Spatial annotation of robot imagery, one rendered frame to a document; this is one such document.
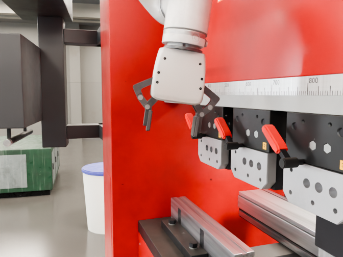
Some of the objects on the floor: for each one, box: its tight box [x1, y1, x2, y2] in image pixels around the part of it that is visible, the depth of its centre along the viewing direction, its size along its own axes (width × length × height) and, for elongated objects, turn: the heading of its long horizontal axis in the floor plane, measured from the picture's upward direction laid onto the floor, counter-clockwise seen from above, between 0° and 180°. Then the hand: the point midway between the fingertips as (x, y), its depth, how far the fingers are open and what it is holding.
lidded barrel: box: [82, 162, 105, 234], centre depth 350 cm, size 52×52×63 cm
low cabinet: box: [0, 135, 60, 198], centre depth 515 cm, size 165×154×65 cm
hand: (171, 128), depth 66 cm, fingers open, 8 cm apart
